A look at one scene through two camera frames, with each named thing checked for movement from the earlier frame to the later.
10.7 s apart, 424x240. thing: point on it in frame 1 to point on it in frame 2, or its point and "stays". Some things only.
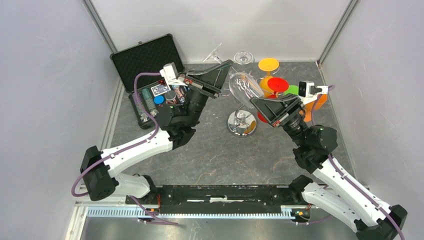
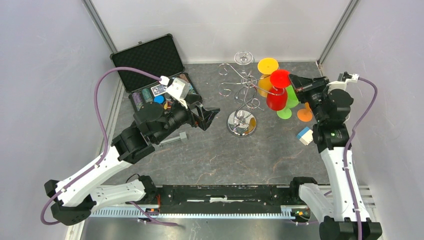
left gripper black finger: (217, 77) to (207, 115)
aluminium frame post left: (99, 25) stays
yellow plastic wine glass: (268, 64) stays
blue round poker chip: (159, 99) stays
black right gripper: (279, 110) to (300, 83)
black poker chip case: (153, 92) stays
